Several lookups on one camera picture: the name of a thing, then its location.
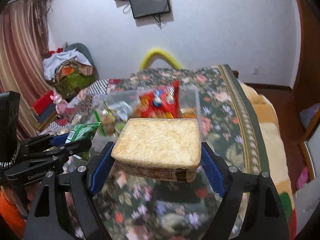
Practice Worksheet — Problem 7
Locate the silver yellow snack packet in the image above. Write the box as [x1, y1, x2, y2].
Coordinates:
[106, 101, 133, 122]

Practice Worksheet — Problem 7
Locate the clear plastic storage box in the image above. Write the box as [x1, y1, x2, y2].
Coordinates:
[92, 83, 201, 138]

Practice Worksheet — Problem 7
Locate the brown wooden door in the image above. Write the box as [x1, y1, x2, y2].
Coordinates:
[293, 0, 319, 108]

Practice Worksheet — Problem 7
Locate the beige cake block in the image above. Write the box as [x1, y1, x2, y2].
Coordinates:
[111, 118, 201, 183]

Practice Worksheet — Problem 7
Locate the green snack packet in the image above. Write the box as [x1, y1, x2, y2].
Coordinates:
[66, 122, 101, 144]

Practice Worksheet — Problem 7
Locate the red box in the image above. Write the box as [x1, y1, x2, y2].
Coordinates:
[30, 90, 56, 124]

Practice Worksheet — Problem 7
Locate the patchwork quilt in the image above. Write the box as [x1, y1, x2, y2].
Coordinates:
[41, 78, 122, 136]

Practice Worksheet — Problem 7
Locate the orange jacket sleeve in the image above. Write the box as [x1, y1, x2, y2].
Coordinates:
[1, 190, 26, 239]

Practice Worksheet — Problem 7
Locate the red snack bag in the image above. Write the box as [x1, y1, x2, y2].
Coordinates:
[139, 80, 180, 119]

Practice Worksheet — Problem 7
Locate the striped curtain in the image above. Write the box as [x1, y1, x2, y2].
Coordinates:
[1, 0, 51, 140]

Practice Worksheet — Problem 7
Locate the wall mounted black monitor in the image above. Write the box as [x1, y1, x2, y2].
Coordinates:
[129, 0, 171, 19]

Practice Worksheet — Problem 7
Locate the yellow curved headboard tube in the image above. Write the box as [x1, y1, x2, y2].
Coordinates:
[139, 47, 183, 70]

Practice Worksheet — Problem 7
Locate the floral green bedspread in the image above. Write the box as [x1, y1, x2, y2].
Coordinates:
[62, 64, 271, 240]

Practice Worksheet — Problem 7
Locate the person's left hand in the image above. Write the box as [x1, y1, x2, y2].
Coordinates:
[5, 183, 38, 211]

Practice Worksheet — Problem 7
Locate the pile of clothes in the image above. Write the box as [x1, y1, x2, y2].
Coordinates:
[42, 43, 97, 99]

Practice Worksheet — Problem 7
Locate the pink plush toy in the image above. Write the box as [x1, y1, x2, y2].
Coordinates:
[50, 93, 68, 115]

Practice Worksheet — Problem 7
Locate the beige blanket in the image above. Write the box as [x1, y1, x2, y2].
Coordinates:
[240, 83, 297, 239]

